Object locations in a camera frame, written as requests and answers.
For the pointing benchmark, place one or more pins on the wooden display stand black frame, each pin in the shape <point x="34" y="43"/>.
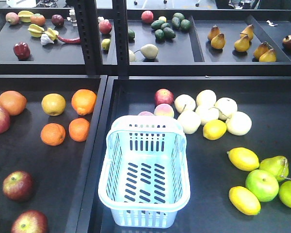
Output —
<point x="59" y="172"/>

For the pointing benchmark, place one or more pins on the small orange left pair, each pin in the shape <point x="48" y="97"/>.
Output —
<point x="53" y="134"/>

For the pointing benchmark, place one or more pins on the black display table right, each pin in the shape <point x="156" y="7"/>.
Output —
<point x="267" y="100"/>

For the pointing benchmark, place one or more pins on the red apple by white pears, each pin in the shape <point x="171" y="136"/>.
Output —
<point x="163" y="96"/>

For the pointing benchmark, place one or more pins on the large orange right back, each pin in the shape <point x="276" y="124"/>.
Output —
<point x="83" y="101"/>

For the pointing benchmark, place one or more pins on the white round pear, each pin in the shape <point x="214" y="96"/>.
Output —
<point x="239" y="123"/>

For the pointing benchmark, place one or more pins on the green pear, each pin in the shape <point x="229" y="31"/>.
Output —
<point x="277" y="166"/>

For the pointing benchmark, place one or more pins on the small orange right pair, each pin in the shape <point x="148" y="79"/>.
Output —
<point x="79" y="129"/>

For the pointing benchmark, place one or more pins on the yellow lemon right lower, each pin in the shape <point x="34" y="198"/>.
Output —
<point x="244" y="200"/>

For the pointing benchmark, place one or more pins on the red chili pepper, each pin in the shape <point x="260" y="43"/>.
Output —
<point x="69" y="41"/>

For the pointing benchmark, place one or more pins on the white garlic bulb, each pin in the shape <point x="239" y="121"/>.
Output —
<point x="45" y="40"/>

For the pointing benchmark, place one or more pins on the green apple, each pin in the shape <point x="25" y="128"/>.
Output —
<point x="262" y="184"/>

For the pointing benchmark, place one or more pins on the yellow lemon right upper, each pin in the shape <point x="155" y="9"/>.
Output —
<point x="244" y="159"/>

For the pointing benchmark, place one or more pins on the black upper display tray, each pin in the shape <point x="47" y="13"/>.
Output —
<point x="57" y="58"/>

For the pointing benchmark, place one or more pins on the dark red bell pepper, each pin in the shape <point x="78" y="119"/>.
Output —
<point x="22" y="50"/>

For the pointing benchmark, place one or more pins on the yellow lemon near pears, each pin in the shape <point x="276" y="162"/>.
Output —
<point x="214" y="129"/>

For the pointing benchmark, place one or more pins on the pink peach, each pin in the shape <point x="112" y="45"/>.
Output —
<point x="164" y="109"/>

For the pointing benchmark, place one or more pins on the small orange pair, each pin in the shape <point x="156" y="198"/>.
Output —
<point x="79" y="129"/>
<point x="53" y="134"/>

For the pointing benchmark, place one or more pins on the orange behind centre apple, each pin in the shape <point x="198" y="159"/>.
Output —
<point x="13" y="102"/>

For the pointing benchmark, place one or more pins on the red apple front left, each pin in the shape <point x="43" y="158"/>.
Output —
<point x="31" y="221"/>

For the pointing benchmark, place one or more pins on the light blue plastic basket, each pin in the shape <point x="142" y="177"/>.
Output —
<point x="144" y="179"/>

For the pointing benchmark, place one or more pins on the red apple front middle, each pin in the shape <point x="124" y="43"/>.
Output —
<point x="18" y="186"/>

